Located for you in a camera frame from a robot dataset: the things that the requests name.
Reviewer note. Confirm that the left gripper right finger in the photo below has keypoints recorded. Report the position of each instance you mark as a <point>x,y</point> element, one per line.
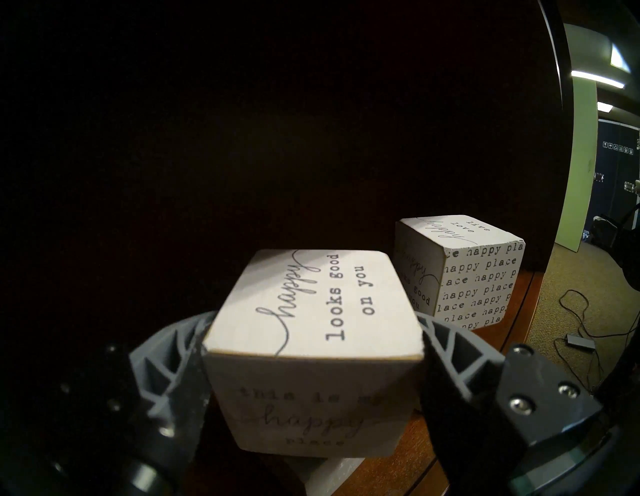
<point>470,370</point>

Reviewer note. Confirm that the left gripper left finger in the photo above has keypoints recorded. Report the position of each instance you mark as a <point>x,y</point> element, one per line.
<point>160,365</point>

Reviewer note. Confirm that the white happy place print cube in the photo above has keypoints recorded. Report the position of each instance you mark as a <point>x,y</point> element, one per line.
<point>475,280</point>

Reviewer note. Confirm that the white HAPPY lettered cube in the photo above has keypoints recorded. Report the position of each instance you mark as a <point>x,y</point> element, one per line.
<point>320,310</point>

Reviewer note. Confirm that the brown wooden bookshelf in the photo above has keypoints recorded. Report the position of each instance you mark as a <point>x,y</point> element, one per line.
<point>395,465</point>

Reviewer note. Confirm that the grey always choose happy cube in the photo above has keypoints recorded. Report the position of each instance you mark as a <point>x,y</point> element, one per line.
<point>330,475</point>

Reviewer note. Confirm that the black equipment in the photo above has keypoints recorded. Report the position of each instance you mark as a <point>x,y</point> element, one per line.
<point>620,245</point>

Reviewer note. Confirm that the ceiling light strip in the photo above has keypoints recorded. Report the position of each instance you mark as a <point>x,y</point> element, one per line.
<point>597,79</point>

